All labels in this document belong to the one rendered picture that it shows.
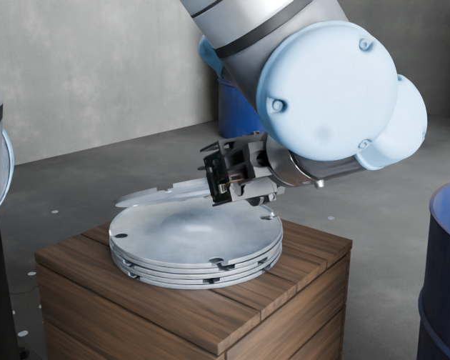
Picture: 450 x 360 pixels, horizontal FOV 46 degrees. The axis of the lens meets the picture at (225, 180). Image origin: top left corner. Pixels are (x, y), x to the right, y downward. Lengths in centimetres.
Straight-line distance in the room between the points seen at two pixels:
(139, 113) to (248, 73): 267
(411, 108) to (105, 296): 54
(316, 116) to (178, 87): 284
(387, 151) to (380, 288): 112
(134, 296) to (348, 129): 56
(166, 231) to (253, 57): 61
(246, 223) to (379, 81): 65
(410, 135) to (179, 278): 46
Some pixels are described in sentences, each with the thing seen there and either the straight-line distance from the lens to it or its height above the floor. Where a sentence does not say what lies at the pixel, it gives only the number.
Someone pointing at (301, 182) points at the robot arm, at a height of 58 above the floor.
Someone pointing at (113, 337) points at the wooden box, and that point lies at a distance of 86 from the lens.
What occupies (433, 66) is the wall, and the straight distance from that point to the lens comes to 371.
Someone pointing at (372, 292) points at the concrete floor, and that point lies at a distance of 152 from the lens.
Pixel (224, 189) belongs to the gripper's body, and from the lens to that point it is 60.
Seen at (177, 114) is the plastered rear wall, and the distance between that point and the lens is 314.
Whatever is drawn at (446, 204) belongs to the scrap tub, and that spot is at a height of 45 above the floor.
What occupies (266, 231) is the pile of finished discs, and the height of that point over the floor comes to 39.
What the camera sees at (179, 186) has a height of 51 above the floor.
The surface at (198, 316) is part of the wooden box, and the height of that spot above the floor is 35.
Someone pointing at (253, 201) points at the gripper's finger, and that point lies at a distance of 68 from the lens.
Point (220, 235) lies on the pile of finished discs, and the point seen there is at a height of 39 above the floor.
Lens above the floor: 77
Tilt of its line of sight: 20 degrees down
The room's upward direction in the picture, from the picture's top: straight up
